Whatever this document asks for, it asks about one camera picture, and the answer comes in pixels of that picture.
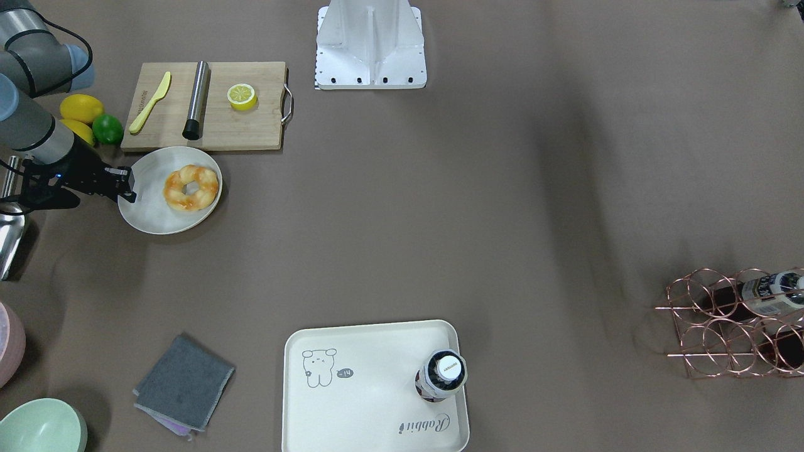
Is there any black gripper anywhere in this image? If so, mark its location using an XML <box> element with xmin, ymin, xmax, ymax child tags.
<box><xmin>18</xmin><ymin>139</ymin><xmax>137</xmax><ymax>203</ymax></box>

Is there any white round plate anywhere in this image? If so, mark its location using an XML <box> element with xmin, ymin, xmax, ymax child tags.
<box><xmin>119</xmin><ymin>146</ymin><xmax>223</xmax><ymax>235</ymax></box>

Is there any glazed donut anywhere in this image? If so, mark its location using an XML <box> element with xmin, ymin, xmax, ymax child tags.
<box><xmin>163</xmin><ymin>165</ymin><xmax>219</xmax><ymax>212</ymax></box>

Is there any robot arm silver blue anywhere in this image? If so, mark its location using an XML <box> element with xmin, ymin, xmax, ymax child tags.
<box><xmin>1</xmin><ymin>1</ymin><xmax>137</xmax><ymax>210</ymax></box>

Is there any cream rabbit tray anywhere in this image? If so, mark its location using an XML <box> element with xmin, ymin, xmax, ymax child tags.
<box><xmin>281</xmin><ymin>320</ymin><xmax>470</xmax><ymax>451</ymax></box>

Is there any dark drink bottle on tray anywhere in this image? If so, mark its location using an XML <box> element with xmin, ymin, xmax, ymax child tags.
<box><xmin>414</xmin><ymin>349</ymin><xmax>468</xmax><ymax>403</ymax></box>

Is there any green lime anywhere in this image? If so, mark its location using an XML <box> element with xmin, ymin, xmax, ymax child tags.
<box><xmin>91</xmin><ymin>114</ymin><xmax>124</xmax><ymax>146</ymax></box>

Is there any yellow plastic knife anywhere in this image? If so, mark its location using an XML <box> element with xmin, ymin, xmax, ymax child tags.
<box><xmin>128</xmin><ymin>71</ymin><xmax>172</xmax><ymax>135</ymax></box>

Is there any yellow lemon lower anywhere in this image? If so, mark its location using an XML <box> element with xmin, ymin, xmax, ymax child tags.
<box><xmin>60</xmin><ymin>118</ymin><xmax>97</xmax><ymax>147</ymax></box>

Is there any yellow lemon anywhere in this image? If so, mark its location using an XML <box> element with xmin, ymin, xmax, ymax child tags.
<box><xmin>58</xmin><ymin>94</ymin><xmax>105</xmax><ymax>126</ymax></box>
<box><xmin>60</xmin><ymin>118</ymin><xmax>97</xmax><ymax>147</ymax></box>

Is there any yellow lemon upper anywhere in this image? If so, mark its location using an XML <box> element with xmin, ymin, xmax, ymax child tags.
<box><xmin>58</xmin><ymin>94</ymin><xmax>105</xmax><ymax>126</ymax></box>

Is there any metal ice scoop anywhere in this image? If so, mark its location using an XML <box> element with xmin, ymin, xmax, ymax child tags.
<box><xmin>1</xmin><ymin>155</ymin><xmax>28</xmax><ymax>281</ymax></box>

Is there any half lemon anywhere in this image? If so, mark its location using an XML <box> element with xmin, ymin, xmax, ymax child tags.
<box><xmin>226</xmin><ymin>83</ymin><xmax>258</xmax><ymax>111</ymax></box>

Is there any bamboo cutting board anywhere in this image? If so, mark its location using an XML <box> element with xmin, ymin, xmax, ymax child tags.
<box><xmin>121</xmin><ymin>61</ymin><xmax>293</xmax><ymax>153</ymax></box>

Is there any pink bowl of ice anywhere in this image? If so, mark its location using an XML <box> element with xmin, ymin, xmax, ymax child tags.
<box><xmin>1</xmin><ymin>303</ymin><xmax>26</xmax><ymax>388</ymax></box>

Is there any grey folded cloth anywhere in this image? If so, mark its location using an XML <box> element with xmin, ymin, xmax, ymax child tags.
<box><xmin>133</xmin><ymin>333</ymin><xmax>236</xmax><ymax>439</ymax></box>

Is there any mint green bowl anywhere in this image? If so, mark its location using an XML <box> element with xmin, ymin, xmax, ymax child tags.
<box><xmin>1</xmin><ymin>398</ymin><xmax>88</xmax><ymax>451</ymax></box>

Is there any bottle lying in rack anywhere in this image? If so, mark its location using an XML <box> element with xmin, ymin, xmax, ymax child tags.
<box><xmin>695</xmin><ymin>270</ymin><xmax>803</xmax><ymax>321</ymax></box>

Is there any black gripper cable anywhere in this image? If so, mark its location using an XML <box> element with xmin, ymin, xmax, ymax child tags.
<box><xmin>0</xmin><ymin>13</ymin><xmax>95</xmax><ymax>214</ymax></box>

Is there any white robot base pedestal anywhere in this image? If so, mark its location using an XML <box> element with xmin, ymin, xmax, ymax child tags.
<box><xmin>314</xmin><ymin>1</ymin><xmax>428</xmax><ymax>90</ymax></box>

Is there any copper wire bottle rack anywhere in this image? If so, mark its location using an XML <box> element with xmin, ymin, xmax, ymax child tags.
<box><xmin>658</xmin><ymin>267</ymin><xmax>802</xmax><ymax>379</ymax></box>

